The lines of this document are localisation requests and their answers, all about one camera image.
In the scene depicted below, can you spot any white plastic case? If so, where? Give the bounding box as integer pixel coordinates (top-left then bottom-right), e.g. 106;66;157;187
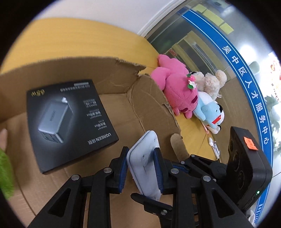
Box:
126;130;161;201

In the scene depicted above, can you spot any pig plush teal dress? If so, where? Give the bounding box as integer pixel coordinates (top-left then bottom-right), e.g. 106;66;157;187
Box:
0;128;16;200

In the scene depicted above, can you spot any black charger box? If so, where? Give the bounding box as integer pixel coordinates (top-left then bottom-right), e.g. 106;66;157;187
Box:
26;80;119;173

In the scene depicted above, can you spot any blue white dog plush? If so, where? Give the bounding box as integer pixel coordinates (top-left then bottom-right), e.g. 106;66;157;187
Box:
193;92;225;134

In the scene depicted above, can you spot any pink plush toy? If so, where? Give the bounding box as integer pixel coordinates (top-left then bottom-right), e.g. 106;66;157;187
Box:
151;54;198;119

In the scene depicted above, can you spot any beige teddy bear plush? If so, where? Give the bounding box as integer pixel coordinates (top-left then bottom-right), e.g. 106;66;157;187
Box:
191;70;227;100

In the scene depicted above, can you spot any brown cardboard box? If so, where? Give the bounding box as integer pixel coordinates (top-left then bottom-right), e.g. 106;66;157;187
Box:
1;57;180;226

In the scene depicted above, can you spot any blue banner sign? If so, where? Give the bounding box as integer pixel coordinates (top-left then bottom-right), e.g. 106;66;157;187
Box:
181;9;274;224

